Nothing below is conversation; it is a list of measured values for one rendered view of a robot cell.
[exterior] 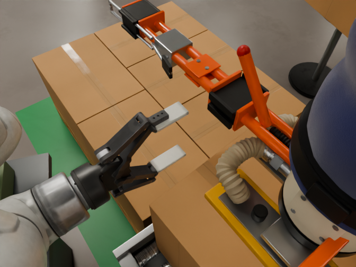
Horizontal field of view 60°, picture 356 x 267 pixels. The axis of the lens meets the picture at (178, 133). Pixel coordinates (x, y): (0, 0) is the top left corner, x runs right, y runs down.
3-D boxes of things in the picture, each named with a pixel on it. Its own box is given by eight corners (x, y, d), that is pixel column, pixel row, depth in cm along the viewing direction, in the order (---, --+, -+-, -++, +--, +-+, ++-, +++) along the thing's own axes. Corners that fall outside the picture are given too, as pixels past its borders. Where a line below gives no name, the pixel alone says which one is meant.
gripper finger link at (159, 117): (138, 127, 50) (136, 115, 47) (163, 113, 52) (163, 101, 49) (143, 133, 49) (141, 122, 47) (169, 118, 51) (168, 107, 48)
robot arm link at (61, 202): (44, 201, 54) (75, 183, 57) (67, 243, 50) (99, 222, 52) (24, 178, 47) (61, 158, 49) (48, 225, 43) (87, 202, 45)
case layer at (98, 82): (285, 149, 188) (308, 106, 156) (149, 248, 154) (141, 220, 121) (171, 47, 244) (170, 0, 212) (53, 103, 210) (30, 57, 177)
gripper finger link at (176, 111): (144, 122, 51) (144, 119, 51) (178, 103, 54) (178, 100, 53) (154, 134, 50) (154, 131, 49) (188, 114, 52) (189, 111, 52)
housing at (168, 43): (193, 56, 74) (194, 41, 70) (170, 69, 71) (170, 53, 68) (176, 42, 77) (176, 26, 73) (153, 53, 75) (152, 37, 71)
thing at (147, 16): (165, 28, 80) (165, 11, 76) (141, 39, 77) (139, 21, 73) (147, 13, 84) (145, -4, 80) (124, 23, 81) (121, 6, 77)
